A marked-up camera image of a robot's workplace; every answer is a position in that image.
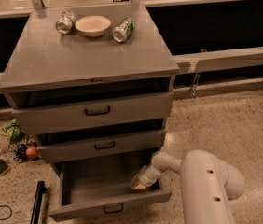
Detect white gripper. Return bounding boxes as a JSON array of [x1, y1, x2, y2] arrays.
[[131, 164, 163, 190]]

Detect grey bottom drawer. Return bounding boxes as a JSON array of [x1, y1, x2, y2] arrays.
[[48, 149, 171, 222]]

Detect grey drawer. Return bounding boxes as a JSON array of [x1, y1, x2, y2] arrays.
[[37, 129, 166, 163], [48, 149, 171, 222], [13, 92, 173, 134]]

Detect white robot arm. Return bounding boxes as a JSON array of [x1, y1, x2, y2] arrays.
[[131, 150, 246, 224]]

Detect grey middle drawer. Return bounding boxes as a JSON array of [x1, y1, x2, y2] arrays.
[[37, 129, 166, 163]]

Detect grey drawer cabinet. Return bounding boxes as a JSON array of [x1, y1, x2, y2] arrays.
[[0, 3, 180, 173]]

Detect grey top drawer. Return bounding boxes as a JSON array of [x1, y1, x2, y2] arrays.
[[13, 92, 173, 134]]

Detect black bar on floor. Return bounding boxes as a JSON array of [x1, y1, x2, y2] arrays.
[[30, 181, 47, 224]]

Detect orange fruit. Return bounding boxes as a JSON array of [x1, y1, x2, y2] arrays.
[[25, 147, 38, 160]]

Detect blue can on floor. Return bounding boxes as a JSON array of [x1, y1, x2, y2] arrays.
[[14, 144, 27, 163]]

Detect green chip bag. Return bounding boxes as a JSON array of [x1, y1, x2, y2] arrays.
[[0, 119, 25, 142]]

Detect green yellow sponge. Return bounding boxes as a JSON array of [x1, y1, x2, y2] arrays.
[[0, 159, 10, 175]]

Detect green silver can right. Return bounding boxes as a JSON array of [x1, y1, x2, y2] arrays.
[[112, 17, 135, 43]]

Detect white bowl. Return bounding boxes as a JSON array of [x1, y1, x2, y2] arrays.
[[75, 16, 111, 37]]

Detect silver can left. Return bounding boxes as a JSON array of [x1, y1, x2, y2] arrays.
[[55, 10, 76, 35]]

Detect grey metal rail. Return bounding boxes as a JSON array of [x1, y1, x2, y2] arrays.
[[174, 47, 263, 74]]

